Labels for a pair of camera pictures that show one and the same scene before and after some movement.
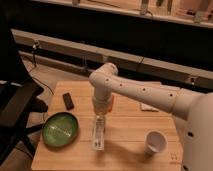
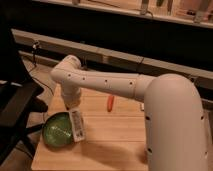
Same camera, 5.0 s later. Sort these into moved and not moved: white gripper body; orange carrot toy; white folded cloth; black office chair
Moved: white gripper body
Not moved: orange carrot toy; black office chair; white folded cloth
